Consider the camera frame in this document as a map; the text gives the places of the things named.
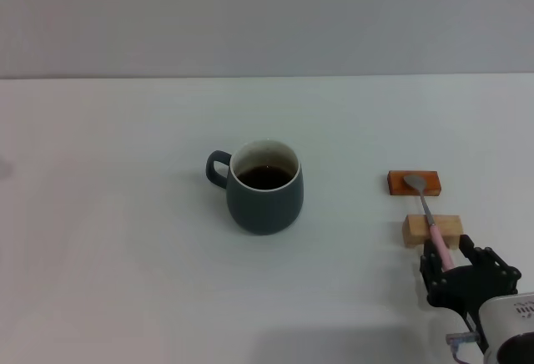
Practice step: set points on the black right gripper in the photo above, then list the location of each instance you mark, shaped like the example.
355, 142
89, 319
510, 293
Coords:
467, 284

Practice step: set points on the dark grey ceramic cup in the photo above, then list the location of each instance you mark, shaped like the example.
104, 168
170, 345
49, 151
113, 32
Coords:
265, 209

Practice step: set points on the light wooden arch block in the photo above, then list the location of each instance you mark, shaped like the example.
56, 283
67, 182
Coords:
415, 230

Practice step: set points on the orange brown wooden block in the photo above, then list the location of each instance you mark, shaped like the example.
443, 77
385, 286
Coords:
396, 184

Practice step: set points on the dark brown coffee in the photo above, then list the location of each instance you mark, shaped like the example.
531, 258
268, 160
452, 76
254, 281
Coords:
265, 177

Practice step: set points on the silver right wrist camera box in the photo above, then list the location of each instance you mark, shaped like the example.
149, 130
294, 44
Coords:
509, 318

